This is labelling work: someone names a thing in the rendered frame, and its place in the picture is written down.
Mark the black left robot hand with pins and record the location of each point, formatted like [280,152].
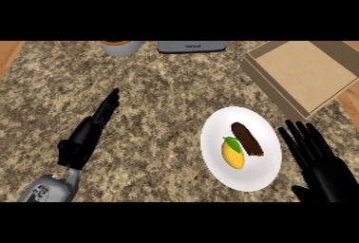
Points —
[87,131]

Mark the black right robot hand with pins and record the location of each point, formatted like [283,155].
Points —
[327,167]

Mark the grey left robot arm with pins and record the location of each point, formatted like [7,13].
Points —
[51,189]

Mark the dark brown sweet potato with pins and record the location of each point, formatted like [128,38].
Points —
[248,139]

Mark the white oval plate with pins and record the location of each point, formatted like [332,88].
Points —
[242,148]

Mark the open cardboard box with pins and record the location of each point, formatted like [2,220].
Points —
[302,74]

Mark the yellow mango with green leaf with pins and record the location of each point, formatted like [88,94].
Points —
[233,153]

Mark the grey cup with brown contents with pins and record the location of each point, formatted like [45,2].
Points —
[121,47]

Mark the grey appliance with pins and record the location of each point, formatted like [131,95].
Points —
[191,46]

